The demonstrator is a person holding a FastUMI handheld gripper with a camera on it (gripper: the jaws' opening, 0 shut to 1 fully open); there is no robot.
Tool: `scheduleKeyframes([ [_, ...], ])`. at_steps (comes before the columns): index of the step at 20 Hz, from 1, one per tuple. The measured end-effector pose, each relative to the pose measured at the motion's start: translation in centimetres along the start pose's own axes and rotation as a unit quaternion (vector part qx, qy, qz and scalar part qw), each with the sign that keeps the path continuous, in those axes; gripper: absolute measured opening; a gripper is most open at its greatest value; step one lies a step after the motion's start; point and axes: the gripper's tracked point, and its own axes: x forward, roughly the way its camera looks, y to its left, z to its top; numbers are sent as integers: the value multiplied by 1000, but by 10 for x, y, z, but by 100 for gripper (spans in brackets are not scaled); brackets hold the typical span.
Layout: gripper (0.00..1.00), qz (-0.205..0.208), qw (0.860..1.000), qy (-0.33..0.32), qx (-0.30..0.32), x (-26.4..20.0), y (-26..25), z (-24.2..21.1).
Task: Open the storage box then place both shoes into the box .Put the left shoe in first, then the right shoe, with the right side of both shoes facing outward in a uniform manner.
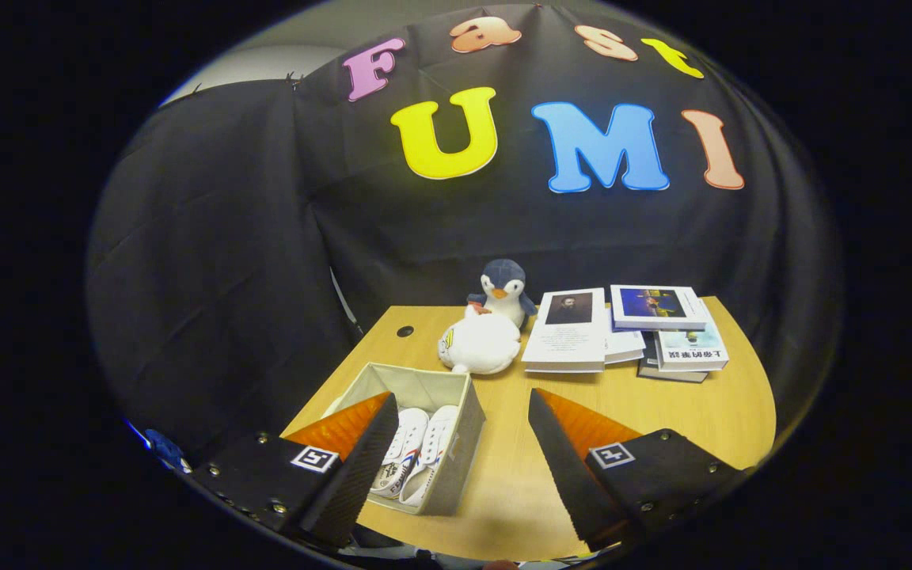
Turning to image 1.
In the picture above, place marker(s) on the book with pale green cover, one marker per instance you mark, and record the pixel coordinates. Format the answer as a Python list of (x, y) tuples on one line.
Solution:
[(693, 352)]

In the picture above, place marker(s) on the white plush toy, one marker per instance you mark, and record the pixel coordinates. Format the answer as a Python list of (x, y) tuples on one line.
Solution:
[(484, 347)]

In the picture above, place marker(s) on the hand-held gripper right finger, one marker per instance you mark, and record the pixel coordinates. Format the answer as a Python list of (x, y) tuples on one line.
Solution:
[(571, 483)]

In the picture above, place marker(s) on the plain white book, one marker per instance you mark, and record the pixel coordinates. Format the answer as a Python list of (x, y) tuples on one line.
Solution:
[(624, 344)]

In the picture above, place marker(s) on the dark grey book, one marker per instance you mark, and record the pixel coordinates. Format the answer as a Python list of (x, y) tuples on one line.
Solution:
[(662, 374)]

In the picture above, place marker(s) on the white book with portrait cover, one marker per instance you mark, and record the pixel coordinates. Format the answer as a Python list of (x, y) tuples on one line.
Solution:
[(565, 340)]

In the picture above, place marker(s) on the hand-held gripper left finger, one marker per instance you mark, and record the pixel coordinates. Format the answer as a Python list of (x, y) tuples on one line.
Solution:
[(353, 483)]

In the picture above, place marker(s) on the grey fabric storage box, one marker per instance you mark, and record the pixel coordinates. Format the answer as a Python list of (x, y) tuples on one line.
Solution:
[(460, 467)]

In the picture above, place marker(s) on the book with blue picture cover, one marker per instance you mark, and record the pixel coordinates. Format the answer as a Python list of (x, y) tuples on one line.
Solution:
[(654, 305)]

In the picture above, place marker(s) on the white shoe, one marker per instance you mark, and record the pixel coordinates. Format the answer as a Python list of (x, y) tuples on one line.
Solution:
[(436, 443), (407, 439)]

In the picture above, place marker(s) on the penguin plush toy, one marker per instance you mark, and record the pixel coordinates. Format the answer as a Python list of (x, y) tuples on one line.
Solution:
[(503, 289)]

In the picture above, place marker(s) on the blue plastic object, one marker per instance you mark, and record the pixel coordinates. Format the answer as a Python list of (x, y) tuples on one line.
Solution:
[(165, 450)]

